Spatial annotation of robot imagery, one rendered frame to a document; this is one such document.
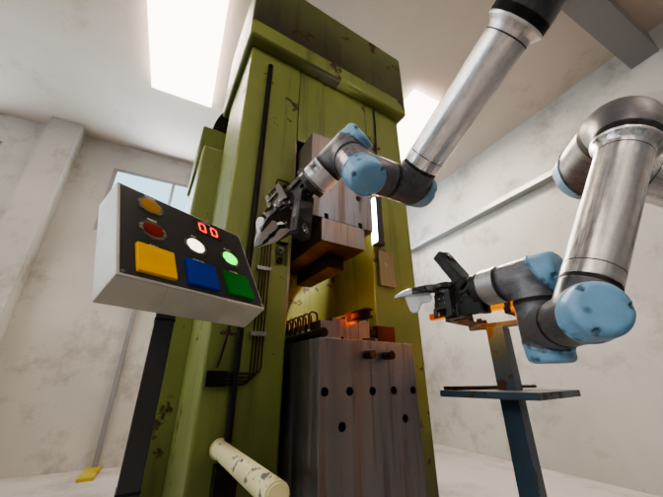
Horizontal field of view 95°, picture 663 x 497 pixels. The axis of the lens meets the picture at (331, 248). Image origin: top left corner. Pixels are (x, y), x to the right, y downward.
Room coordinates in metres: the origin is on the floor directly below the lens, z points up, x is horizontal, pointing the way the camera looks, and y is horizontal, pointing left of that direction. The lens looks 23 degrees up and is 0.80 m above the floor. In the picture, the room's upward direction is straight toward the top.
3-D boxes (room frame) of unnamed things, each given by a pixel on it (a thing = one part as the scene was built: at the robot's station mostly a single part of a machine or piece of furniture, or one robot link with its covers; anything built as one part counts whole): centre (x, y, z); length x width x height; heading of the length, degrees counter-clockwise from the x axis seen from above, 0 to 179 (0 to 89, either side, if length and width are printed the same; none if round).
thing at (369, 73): (1.41, 0.11, 2.60); 0.99 x 0.60 x 0.60; 121
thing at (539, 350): (0.54, -0.38, 0.88); 0.11 x 0.08 x 0.11; 168
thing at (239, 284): (0.72, 0.23, 1.01); 0.07 x 0.05 x 0.07; 146
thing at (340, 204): (1.27, 0.02, 1.56); 0.42 x 0.39 x 0.40; 31
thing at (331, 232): (1.24, 0.06, 1.32); 0.42 x 0.20 x 0.10; 31
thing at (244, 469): (0.81, 0.20, 0.62); 0.44 x 0.05 x 0.05; 31
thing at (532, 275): (0.56, -0.38, 0.98); 0.11 x 0.08 x 0.09; 31
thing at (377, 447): (1.28, 0.02, 0.69); 0.56 x 0.38 x 0.45; 31
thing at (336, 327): (1.24, 0.06, 0.96); 0.42 x 0.20 x 0.09; 31
